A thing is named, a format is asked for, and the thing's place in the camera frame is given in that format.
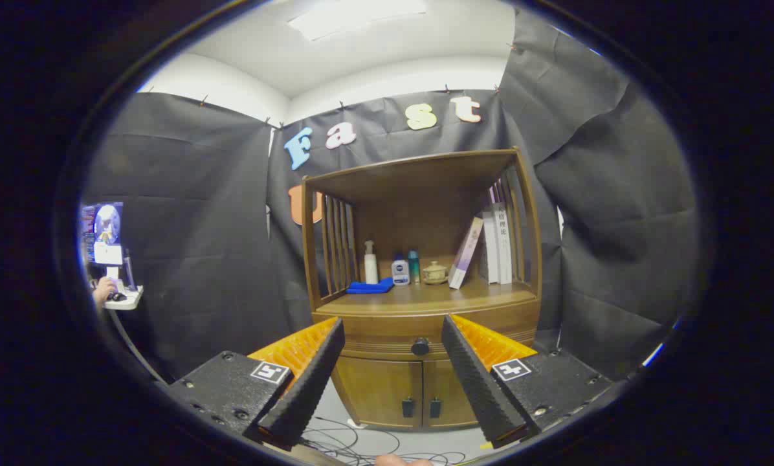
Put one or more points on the white pump bottle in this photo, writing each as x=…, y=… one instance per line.
x=371, y=268

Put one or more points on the small white side table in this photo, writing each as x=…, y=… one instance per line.
x=131, y=299

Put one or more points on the black computer mouse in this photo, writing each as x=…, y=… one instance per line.
x=117, y=297

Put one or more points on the computer monitor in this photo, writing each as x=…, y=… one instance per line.
x=105, y=223

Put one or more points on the patterned cover book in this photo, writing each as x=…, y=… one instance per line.
x=488, y=249

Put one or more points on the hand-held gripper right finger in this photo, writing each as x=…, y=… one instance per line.
x=474, y=382

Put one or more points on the white lotion bottle blue cap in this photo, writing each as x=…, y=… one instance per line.
x=400, y=272

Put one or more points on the wooden cabinet door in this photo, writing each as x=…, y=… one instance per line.
x=452, y=395
x=374, y=388

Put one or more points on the purple white book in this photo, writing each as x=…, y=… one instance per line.
x=464, y=255

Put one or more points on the brown wooden cabinet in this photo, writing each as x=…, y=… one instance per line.
x=419, y=194

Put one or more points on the white book black characters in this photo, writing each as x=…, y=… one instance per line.
x=504, y=246

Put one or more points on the wooden countertop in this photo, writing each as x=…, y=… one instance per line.
x=426, y=294

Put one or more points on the teal blue bottle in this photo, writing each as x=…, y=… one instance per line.
x=414, y=268

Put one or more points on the ceiling light panel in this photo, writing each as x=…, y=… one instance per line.
x=354, y=16

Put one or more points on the wooden drawer with black knob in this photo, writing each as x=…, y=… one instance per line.
x=387, y=330

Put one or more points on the beige lidded teacup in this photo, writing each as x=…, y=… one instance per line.
x=435, y=274

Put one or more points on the blue folded cloth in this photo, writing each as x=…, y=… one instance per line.
x=367, y=287

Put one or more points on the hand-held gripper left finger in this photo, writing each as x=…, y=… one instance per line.
x=309, y=382

